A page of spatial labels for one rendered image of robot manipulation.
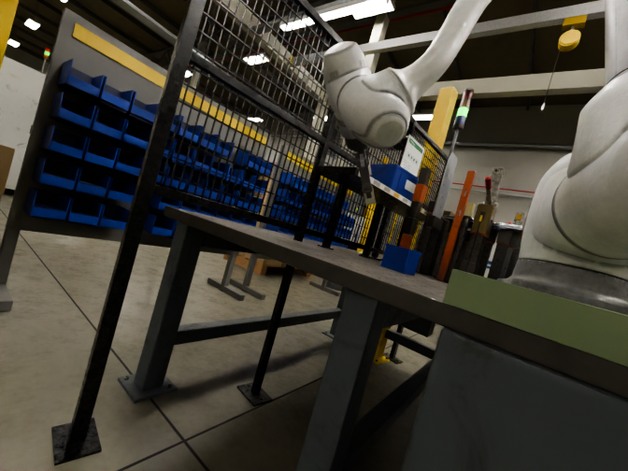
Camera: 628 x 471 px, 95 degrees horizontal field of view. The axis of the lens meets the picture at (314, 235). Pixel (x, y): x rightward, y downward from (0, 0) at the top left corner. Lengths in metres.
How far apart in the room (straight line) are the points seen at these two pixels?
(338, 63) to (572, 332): 0.62
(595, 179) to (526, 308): 0.20
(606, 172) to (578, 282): 0.22
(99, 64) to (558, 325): 2.21
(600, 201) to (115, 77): 2.16
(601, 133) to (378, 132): 0.30
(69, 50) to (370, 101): 1.81
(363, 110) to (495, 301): 0.39
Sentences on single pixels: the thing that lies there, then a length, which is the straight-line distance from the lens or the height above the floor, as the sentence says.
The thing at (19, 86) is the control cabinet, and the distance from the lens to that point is 6.67.
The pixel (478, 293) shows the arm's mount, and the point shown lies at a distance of 0.55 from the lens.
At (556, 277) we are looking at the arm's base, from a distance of 0.62.
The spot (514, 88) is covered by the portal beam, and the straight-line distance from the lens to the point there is 5.06.
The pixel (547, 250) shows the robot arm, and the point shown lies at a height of 0.83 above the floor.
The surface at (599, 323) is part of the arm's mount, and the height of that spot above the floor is 0.74.
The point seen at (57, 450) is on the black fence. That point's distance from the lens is 1.18.
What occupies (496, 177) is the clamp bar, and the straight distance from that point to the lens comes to 1.41.
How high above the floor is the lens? 0.76
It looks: 1 degrees down
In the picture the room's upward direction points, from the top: 16 degrees clockwise
